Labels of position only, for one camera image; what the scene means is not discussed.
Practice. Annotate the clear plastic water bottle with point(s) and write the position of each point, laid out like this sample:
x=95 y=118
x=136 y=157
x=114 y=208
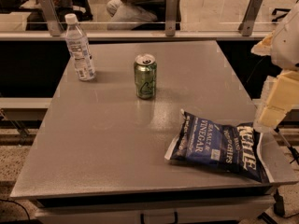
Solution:
x=79 y=49

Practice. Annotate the left metal rail bracket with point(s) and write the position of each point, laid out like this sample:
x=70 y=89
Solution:
x=50 y=17

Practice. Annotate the blue kettle chips bag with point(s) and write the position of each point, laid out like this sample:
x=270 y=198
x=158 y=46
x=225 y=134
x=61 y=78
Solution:
x=235 y=149

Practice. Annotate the seated person in background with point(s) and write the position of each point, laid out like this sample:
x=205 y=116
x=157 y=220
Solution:
x=128 y=14

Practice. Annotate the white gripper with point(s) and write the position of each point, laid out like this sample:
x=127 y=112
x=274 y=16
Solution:
x=288 y=46

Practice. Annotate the middle metal rail bracket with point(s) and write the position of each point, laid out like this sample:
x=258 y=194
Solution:
x=170 y=17

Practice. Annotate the right metal rail bracket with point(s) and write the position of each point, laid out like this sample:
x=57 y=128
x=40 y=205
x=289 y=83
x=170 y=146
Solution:
x=246 y=26

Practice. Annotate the green soda can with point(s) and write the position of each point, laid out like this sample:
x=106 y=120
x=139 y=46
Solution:
x=145 y=70

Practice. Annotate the glass barrier panel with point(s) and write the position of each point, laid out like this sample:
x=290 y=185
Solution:
x=193 y=15

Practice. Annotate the metal rail bracket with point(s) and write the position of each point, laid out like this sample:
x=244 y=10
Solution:
x=170 y=17
x=246 y=26
x=50 y=17

